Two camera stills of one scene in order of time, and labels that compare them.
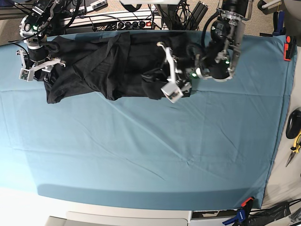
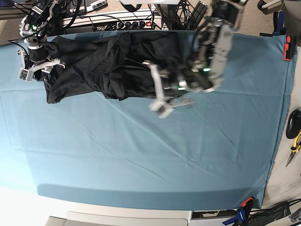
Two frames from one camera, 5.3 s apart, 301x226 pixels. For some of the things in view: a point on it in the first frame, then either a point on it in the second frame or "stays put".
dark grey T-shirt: (108, 66) stays put
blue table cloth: (215, 147) stays put
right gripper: (185, 67) to (171, 85)
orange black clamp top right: (289, 47) stays put
